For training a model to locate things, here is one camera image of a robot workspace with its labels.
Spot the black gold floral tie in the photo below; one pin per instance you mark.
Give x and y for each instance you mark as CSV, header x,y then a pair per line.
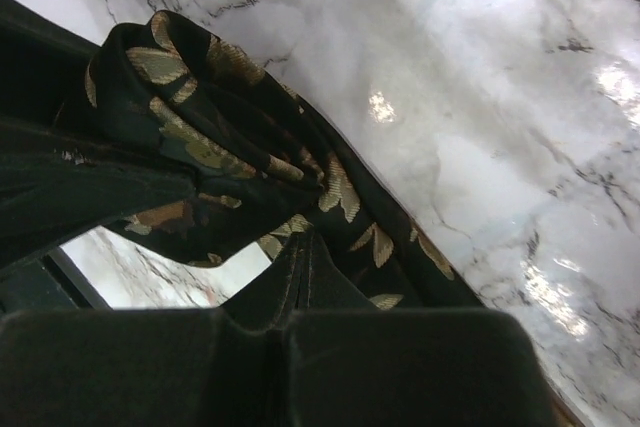
x,y
271,170

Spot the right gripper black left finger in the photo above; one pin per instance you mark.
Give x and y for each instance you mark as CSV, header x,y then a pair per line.
x,y
267,301

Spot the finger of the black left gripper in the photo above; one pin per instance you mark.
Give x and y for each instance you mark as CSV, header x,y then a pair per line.
x,y
41,63
57,186

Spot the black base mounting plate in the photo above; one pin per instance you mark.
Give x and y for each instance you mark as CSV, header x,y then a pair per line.
x,y
51,282

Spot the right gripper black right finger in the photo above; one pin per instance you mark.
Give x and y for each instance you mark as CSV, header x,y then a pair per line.
x,y
321,285

